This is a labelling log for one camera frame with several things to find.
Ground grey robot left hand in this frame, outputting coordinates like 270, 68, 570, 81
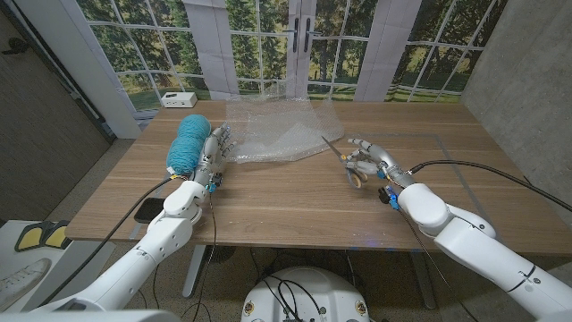
191, 123, 237, 188

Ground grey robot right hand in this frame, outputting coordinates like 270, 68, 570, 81
346, 137, 416, 189

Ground grey orange handled scissors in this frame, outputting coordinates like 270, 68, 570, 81
321, 135, 370, 190

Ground clear bubble wrap sheet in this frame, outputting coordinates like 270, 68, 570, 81
225, 84, 346, 165

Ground teal yarn skein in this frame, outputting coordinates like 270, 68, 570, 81
165, 114, 213, 176

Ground white power strip box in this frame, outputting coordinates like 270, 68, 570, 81
160, 91, 198, 109

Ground black smartphone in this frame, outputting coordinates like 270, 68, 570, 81
133, 197, 166, 225

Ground white table leg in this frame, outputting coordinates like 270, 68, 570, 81
181, 244, 207, 300

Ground printed garden window backdrop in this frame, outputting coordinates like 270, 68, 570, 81
75, 0, 510, 113

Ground grey table leg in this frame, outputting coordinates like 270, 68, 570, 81
408, 251, 438, 310

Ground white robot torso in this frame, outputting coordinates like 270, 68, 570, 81
240, 267, 371, 322

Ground dark wood door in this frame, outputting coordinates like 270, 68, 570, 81
0, 8, 113, 223

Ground white sneaker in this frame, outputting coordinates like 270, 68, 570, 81
0, 258, 52, 309

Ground thin braided left arm cable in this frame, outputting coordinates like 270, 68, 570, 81
191, 191, 219, 322

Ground thin braided arm cable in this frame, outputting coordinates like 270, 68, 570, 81
191, 191, 219, 322
391, 203, 482, 322

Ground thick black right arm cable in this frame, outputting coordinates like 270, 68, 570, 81
408, 159, 572, 214

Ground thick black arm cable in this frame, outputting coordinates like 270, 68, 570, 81
408, 159, 572, 214
39, 176, 178, 305

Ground thin braided right arm cable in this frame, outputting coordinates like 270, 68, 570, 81
391, 203, 482, 322

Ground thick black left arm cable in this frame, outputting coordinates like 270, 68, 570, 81
39, 176, 178, 305

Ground black torso cable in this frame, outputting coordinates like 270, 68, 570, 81
260, 275, 324, 321

